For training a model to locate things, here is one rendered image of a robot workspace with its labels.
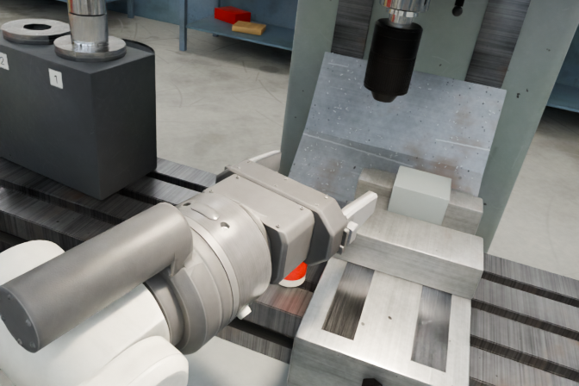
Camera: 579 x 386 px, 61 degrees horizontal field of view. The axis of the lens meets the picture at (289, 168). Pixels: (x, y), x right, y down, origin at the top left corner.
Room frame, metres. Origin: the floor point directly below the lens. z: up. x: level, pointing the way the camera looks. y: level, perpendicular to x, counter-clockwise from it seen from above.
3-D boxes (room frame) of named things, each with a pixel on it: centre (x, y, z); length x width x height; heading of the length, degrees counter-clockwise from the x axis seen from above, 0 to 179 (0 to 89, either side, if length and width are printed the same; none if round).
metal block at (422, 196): (0.48, -0.15, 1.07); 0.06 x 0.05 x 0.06; 74
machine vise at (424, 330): (0.45, -0.14, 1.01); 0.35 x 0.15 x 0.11; 164
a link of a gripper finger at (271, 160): (0.41, 0.03, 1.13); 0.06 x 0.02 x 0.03; 149
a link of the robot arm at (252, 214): (0.30, 0.03, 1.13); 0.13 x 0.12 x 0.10; 59
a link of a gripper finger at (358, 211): (0.35, -0.06, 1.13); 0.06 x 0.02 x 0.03; 149
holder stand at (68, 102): (0.66, 0.33, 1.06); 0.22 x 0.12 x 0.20; 67
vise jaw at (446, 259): (0.43, -0.14, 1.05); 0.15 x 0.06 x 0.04; 74
